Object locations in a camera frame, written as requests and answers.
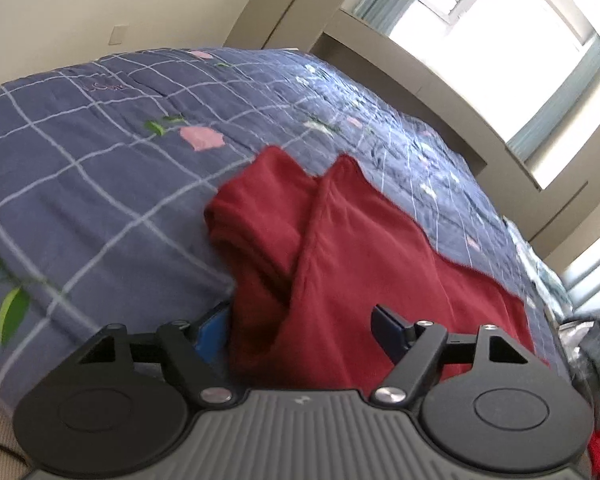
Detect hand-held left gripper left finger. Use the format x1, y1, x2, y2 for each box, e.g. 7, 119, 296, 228
75, 302, 236, 408

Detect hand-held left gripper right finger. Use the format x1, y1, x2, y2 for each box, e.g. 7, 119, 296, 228
367, 304, 536, 411

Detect dark red knit sweater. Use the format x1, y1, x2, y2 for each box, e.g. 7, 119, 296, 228
203, 145, 551, 392

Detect pale patterned bedding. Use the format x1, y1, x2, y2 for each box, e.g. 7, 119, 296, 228
505, 215, 576, 323

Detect blue plaid floral quilt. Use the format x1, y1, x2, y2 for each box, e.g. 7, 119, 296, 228
0, 47, 573, 411

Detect grey cloth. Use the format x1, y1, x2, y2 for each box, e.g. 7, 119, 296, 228
560, 305, 600, 403

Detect beige tall wardrobe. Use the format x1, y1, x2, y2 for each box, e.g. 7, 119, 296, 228
222, 0, 341, 53
530, 110, 600, 263

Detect beige bay window cabinet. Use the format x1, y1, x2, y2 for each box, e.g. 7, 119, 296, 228
307, 10, 588, 241

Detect bright window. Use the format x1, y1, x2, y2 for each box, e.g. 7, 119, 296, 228
387, 0, 598, 133

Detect black cable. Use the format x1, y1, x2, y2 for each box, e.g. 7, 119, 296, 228
0, 434, 31, 467

